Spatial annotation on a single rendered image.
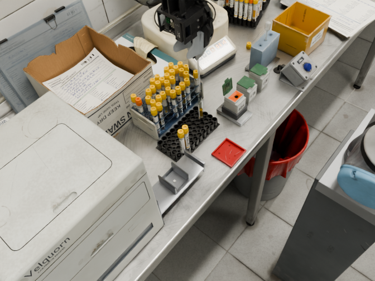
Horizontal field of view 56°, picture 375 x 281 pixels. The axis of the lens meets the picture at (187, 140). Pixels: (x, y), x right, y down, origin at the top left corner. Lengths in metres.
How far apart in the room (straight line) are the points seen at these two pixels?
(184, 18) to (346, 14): 0.83
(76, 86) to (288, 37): 0.67
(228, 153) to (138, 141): 0.25
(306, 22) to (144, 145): 0.69
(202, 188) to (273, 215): 0.98
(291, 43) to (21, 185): 0.90
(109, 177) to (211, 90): 0.59
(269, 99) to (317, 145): 1.06
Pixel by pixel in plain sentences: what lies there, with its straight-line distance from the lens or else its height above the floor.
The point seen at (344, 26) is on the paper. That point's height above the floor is 0.89.
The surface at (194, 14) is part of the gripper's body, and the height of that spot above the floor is 1.27.
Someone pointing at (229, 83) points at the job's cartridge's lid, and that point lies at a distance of 0.99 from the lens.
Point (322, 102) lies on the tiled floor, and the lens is 2.33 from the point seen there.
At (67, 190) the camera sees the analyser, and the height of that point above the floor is 1.17.
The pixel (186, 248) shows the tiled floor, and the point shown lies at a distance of 1.77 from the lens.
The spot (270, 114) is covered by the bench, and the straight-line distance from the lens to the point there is 1.06.
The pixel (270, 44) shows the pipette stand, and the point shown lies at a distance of 1.12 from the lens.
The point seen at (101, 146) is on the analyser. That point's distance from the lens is 0.64.
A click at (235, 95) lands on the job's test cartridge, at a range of 0.99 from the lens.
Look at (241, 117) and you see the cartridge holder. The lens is 1.02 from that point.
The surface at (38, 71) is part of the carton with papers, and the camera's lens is 1.14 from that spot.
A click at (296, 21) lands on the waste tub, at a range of 1.34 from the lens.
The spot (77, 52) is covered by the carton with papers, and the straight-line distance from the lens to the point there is 1.19.
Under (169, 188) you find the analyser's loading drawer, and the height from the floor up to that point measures 0.93.
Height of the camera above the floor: 1.68
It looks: 54 degrees down
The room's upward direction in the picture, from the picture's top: 7 degrees counter-clockwise
